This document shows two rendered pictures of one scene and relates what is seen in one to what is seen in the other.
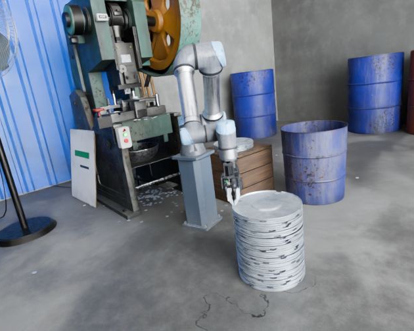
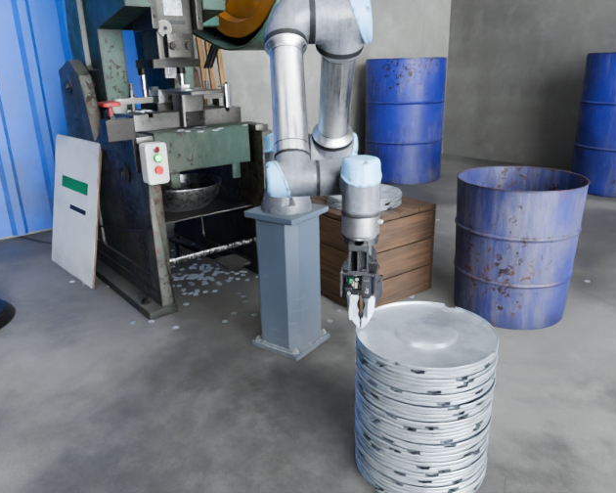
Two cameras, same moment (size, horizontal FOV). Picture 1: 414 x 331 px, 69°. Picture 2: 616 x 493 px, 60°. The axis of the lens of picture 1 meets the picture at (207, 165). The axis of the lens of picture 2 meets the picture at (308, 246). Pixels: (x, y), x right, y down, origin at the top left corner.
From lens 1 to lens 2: 0.20 m
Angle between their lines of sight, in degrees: 3
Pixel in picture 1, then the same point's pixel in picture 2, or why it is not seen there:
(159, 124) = (226, 143)
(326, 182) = (535, 288)
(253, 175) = (396, 259)
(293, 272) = (464, 473)
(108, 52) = not seen: outside the picture
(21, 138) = not seen: outside the picture
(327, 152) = (545, 233)
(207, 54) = (337, 13)
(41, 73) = (11, 22)
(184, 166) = (268, 233)
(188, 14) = not seen: outside the picture
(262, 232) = (414, 393)
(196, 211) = (281, 320)
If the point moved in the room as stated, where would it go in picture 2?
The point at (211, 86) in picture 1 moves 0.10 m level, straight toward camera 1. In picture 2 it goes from (336, 80) to (337, 82)
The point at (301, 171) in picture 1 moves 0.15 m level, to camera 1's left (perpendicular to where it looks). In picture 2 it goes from (490, 262) to (445, 263)
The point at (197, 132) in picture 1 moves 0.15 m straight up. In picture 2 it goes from (301, 174) to (299, 97)
